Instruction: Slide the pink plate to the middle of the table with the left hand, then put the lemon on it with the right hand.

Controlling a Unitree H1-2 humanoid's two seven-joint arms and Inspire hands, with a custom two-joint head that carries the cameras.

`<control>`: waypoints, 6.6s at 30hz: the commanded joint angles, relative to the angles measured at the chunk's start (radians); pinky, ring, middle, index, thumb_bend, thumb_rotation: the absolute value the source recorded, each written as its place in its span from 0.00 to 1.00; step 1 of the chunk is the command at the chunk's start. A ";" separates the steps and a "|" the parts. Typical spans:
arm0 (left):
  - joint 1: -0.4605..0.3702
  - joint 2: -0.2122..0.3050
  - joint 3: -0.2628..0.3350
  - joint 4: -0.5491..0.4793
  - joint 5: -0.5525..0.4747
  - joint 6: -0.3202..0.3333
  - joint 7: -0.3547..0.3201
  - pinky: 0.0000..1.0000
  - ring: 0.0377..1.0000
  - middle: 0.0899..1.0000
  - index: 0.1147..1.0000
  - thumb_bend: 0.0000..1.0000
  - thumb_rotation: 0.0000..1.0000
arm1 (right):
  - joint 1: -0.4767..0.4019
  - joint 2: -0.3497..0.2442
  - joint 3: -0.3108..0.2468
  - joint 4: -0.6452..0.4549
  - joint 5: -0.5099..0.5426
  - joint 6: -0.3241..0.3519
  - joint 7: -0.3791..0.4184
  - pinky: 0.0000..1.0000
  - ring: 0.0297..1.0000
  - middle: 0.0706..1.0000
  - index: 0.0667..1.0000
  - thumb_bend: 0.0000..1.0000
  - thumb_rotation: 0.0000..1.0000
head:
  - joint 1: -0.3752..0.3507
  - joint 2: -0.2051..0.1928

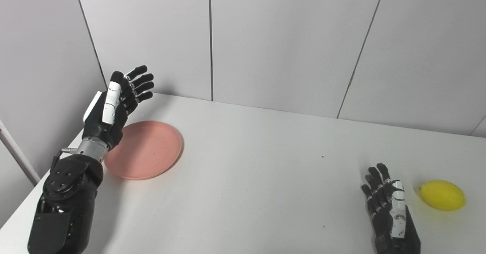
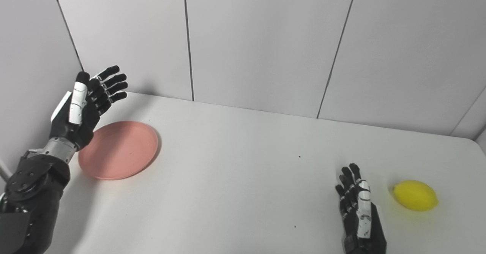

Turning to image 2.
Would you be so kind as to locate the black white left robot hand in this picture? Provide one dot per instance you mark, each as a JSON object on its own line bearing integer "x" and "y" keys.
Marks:
{"x": 76, "y": 126}

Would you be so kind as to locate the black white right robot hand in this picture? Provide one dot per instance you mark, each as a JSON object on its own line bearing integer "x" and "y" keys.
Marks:
{"x": 364, "y": 239}

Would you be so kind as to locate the pink round plate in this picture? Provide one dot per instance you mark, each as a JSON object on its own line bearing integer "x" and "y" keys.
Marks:
{"x": 121, "y": 149}

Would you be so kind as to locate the yellow lemon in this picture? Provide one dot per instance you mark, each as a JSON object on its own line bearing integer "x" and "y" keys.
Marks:
{"x": 415, "y": 196}

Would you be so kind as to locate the white metal bar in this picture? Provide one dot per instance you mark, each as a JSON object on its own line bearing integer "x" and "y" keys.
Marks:
{"x": 3, "y": 169}

